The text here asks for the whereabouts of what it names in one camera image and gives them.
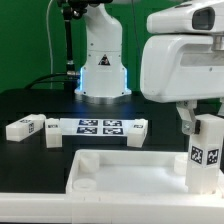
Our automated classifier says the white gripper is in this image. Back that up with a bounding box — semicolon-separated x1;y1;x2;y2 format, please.
140;0;224;135

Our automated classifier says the white desk top panel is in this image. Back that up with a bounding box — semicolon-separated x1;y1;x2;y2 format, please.
66;149;224;207

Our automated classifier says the white tag sheet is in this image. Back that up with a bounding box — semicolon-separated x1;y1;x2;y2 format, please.
60;118;134;136

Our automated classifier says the white front fence bar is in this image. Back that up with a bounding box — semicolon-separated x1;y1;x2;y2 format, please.
0;193;224;224

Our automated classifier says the black camera pole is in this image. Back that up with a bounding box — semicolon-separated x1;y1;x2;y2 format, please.
62;6;80;92

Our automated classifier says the black cable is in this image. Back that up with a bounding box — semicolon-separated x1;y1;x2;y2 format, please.
24;72;81;90

